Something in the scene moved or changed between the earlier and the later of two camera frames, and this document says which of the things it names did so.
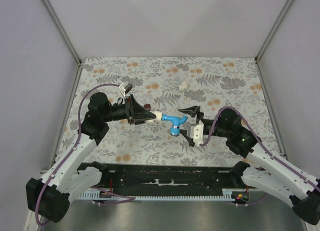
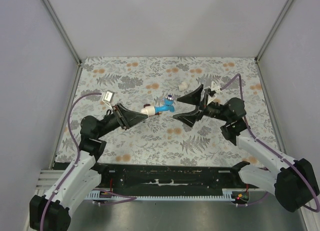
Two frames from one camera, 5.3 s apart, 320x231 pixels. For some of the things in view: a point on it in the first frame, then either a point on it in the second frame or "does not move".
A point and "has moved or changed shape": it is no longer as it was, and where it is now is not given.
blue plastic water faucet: [175, 122] to [169, 105]
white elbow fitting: [158, 115] has moved or changed shape
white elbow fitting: [184, 86] does not move
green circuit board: [243, 196] does not move
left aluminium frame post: [61, 27] does not move
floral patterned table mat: [167, 84] does not move
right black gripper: [192, 111] to [193, 98]
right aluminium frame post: [278, 20] does not move
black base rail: [164, 178] does not move
